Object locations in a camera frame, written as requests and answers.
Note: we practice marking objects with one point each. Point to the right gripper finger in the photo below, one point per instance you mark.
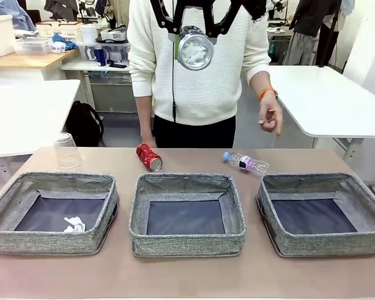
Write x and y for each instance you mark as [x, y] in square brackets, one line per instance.
[220, 22]
[164, 15]

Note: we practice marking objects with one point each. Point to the crushed red soda can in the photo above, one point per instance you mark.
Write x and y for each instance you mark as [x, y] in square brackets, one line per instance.
[147, 156]

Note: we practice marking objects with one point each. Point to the clear plastic cup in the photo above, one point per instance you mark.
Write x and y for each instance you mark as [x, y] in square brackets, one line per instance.
[64, 139]

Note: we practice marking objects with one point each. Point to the white paper ball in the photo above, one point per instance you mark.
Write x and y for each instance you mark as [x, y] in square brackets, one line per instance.
[75, 225]

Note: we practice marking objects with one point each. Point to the person's left forearm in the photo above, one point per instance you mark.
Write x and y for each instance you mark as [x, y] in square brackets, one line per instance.
[261, 81]

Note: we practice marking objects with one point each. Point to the person's right forearm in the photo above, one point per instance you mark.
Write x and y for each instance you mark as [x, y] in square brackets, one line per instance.
[143, 118]

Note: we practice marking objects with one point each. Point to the person's left hand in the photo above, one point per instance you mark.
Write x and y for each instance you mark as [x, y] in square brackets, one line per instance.
[270, 114]

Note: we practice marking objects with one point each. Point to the person's right hand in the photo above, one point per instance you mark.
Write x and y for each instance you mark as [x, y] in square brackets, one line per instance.
[148, 143]

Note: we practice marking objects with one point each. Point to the clear storage bin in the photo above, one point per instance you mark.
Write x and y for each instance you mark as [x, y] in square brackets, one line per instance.
[118, 51]

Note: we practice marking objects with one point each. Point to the small black device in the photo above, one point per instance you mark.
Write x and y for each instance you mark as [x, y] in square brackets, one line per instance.
[117, 65]

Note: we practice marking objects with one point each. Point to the person in white sweater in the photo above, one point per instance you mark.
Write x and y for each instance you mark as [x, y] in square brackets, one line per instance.
[200, 93]

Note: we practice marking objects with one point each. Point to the white paper roll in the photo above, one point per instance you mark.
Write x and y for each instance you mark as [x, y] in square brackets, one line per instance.
[88, 34]

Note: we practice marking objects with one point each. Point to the hanging grey trousers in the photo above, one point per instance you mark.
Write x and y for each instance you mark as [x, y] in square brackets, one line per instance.
[300, 50]

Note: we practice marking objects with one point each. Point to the orange band smartwatch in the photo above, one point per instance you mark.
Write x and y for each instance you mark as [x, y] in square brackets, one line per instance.
[267, 93]

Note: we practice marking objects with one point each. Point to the hanging dark jacket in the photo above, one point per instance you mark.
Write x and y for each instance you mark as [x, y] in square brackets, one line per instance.
[312, 15]

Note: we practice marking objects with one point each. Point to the white shelf table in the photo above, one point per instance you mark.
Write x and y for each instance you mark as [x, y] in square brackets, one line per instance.
[81, 66]

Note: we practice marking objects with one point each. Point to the blue cloth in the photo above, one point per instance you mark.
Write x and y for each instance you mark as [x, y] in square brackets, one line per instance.
[70, 43]

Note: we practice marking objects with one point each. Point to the dark grey garment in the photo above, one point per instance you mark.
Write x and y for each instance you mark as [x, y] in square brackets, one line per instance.
[59, 7]

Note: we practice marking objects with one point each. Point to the hanging black trousers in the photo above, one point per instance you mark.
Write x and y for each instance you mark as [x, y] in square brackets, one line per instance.
[326, 47]

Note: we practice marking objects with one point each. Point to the cream plastic crate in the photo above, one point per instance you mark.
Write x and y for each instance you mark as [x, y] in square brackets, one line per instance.
[50, 31]

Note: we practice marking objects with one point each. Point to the person's black trousers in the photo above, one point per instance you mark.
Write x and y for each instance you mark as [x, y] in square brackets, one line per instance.
[193, 134]

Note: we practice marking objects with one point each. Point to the clear plastic basket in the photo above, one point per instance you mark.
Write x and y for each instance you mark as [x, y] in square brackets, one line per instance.
[32, 47]

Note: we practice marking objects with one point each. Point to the black backpack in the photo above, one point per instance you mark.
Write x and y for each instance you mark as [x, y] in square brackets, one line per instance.
[84, 125]

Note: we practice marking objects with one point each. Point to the clear bottle with blue cap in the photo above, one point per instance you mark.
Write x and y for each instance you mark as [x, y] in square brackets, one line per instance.
[250, 164]

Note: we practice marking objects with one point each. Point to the blue denim garment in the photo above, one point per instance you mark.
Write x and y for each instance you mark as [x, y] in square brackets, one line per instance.
[15, 12]

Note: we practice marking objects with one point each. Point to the wooden table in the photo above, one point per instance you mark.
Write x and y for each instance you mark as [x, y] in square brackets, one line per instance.
[18, 61]

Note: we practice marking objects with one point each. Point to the white storage box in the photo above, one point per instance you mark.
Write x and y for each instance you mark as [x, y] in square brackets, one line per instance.
[0, 37]

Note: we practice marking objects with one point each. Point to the white side table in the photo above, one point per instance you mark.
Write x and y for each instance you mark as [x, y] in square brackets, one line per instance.
[25, 118]

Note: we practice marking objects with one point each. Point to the grey fabric basket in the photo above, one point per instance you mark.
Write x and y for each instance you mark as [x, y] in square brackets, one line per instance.
[50, 242]
[325, 243]
[187, 242]

